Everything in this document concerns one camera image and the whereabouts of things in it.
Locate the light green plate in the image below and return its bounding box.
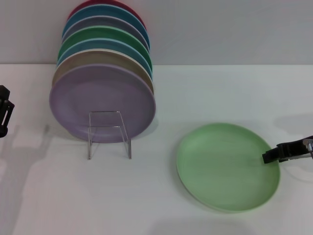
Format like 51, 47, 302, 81
176, 122, 281, 214

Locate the lilac plate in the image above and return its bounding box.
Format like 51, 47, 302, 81
48, 64, 157, 144

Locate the beige plate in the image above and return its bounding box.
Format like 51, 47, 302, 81
52, 48, 155, 95

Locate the light blue plate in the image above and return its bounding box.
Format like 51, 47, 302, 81
56, 38, 154, 79

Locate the red plate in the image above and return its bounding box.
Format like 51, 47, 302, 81
67, 0, 147, 31

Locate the dark green plate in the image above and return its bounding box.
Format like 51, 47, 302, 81
58, 25, 154, 71

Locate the clear acrylic plate rack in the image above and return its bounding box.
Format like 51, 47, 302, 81
87, 111, 132, 160

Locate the grey purple plate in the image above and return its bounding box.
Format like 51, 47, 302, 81
62, 16, 150, 53

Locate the teal blue plate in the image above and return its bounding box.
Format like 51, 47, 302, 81
62, 3, 150, 49

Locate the grey cable with clear connector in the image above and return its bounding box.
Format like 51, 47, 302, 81
302, 138, 313, 153

